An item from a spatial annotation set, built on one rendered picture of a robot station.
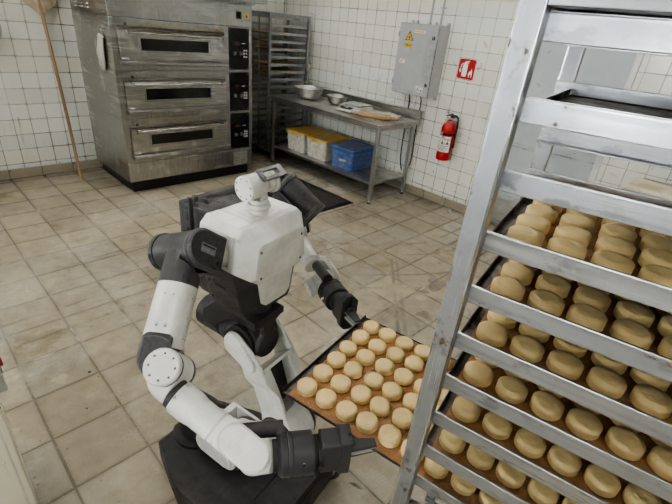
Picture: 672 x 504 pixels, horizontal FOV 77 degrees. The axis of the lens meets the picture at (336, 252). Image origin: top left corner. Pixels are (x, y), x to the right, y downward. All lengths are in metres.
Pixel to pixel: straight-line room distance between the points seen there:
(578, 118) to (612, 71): 3.90
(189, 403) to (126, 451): 1.33
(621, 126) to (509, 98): 0.12
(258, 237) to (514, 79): 0.73
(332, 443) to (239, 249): 0.50
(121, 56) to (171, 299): 3.82
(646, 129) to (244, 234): 0.82
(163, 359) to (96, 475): 1.33
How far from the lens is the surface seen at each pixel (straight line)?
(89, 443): 2.36
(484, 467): 0.93
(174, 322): 1.00
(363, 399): 1.08
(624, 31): 0.58
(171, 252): 1.05
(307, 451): 0.95
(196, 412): 0.97
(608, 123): 0.58
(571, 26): 0.59
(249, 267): 1.11
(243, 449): 0.93
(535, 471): 0.84
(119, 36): 4.66
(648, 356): 0.68
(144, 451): 2.26
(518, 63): 0.56
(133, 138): 4.80
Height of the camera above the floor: 1.75
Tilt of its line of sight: 28 degrees down
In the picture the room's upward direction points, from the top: 6 degrees clockwise
